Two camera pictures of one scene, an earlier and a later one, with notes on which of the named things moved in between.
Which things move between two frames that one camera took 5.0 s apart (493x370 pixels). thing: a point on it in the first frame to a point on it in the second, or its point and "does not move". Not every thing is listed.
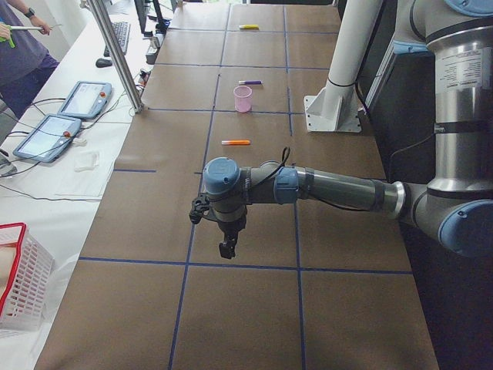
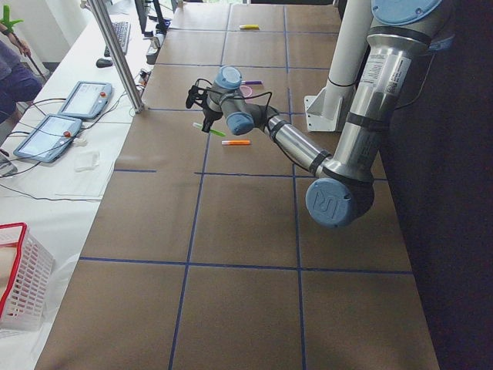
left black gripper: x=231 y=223 to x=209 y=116
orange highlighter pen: x=235 y=142 does not move
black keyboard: x=122 y=30 does not move
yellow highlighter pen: x=249 y=27 does not move
